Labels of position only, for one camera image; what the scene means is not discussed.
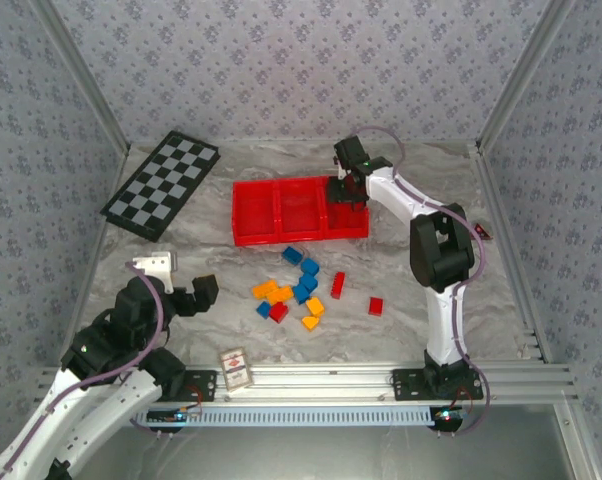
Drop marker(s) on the black grey chessboard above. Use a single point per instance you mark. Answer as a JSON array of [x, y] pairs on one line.
[[156, 187]]

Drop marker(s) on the small red circuit board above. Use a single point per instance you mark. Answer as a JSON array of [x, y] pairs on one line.
[[482, 231]]

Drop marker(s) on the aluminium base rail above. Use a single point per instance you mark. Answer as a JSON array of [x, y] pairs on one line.
[[321, 382]]

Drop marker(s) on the aluminium side rail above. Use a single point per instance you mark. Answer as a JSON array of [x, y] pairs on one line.
[[93, 260], [506, 240]]

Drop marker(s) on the left small circuit board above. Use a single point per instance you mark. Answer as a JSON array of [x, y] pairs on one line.
[[173, 415]]

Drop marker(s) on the right aluminium side rail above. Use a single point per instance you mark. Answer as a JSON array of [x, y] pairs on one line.
[[506, 240]]

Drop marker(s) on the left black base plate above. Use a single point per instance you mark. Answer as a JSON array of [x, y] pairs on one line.
[[201, 385]]

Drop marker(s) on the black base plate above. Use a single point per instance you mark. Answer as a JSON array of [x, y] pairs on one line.
[[201, 385], [411, 385]]

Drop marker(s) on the red three-compartment bin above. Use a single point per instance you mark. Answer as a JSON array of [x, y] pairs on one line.
[[256, 215]]

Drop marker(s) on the left aluminium side rail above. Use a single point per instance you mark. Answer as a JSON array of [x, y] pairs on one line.
[[93, 260]]

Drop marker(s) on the right small circuit board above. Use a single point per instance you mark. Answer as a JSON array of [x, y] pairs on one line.
[[448, 415]]

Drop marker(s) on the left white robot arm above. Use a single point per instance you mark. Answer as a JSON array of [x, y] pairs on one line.
[[36, 430]]

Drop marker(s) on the aluminium frame post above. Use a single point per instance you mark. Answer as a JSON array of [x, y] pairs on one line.
[[526, 70], [81, 75]]

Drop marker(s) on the playing card box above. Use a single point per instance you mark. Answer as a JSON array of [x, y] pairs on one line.
[[236, 370]]

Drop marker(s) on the left aluminium frame post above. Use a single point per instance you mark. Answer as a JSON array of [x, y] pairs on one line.
[[81, 75]]

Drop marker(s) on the blue lego brick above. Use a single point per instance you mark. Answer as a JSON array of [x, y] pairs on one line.
[[292, 255], [308, 281], [299, 294], [263, 309], [310, 266]]

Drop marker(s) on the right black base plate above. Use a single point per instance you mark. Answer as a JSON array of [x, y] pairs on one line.
[[411, 385]]

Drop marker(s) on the orange sloped lego brick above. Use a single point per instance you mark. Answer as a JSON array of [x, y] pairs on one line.
[[310, 323], [315, 306]]

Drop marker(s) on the right aluminium frame post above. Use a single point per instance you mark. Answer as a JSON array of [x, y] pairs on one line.
[[526, 70]]

